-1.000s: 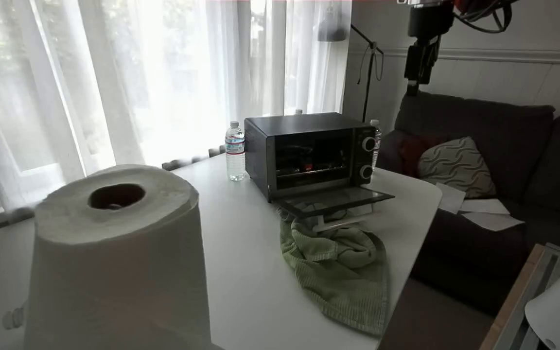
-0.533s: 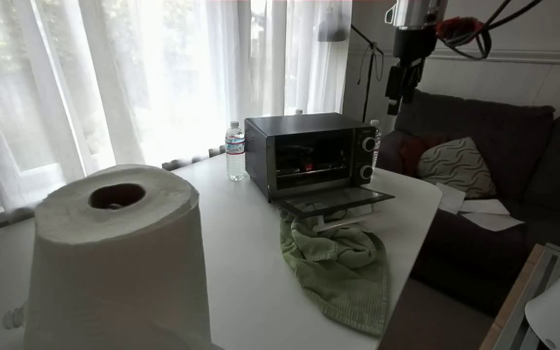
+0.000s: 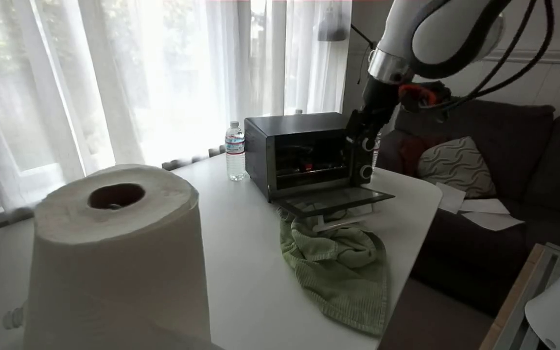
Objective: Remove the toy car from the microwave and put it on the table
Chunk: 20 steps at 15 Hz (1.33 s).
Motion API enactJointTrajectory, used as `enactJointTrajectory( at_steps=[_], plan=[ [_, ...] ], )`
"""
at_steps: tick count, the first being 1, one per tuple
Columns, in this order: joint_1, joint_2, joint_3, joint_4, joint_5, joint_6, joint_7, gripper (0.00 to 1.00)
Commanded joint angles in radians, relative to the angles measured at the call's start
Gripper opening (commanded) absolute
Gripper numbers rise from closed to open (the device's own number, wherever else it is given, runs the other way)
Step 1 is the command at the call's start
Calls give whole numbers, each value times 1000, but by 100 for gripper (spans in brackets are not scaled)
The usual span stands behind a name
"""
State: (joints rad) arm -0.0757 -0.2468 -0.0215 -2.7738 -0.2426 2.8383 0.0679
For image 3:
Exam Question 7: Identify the wooden frame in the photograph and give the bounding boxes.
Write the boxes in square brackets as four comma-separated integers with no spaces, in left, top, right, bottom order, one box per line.
[480,242,560,350]

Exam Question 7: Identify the clear plastic water bottle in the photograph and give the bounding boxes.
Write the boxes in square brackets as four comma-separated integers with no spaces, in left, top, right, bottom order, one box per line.
[223,121,248,185]

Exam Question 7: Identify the black thin stand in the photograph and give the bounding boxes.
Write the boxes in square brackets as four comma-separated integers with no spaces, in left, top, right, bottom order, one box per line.
[347,24,376,53]

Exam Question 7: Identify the white flat strip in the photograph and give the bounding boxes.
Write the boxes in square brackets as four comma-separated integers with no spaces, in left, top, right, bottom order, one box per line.
[308,215,371,236]

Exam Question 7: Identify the patterned beige cushion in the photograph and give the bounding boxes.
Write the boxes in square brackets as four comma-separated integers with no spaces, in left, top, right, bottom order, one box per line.
[415,135,499,201]

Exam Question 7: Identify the red cloth item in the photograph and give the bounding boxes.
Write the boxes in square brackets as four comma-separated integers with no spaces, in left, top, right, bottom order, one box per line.
[394,82,452,114]

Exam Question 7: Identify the white paper towel roll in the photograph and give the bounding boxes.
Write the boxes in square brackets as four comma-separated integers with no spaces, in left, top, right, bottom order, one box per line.
[23,162,213,350]

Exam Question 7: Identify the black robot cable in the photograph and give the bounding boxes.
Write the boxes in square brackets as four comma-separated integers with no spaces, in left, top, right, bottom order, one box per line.
[421,0,557,115]

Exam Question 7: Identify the white papers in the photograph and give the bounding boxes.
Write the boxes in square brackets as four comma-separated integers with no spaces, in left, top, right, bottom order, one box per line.
[433,182,526,234]

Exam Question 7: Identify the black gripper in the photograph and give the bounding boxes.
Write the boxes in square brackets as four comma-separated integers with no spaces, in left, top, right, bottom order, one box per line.
[341,77,402,156]

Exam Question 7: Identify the dark brown couch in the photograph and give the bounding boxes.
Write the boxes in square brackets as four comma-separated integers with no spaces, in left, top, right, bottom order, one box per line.
[375,96,560,320]

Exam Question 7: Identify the green towel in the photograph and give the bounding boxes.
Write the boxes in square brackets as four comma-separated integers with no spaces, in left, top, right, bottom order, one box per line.
[277,211,392,339]

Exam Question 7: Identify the black toaster oven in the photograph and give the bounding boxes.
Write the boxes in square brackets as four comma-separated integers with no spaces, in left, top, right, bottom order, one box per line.
[242,112,396,220]

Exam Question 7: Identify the white sheer curtain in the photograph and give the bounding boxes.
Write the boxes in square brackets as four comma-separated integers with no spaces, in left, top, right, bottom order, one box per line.
[0,0,353,220]

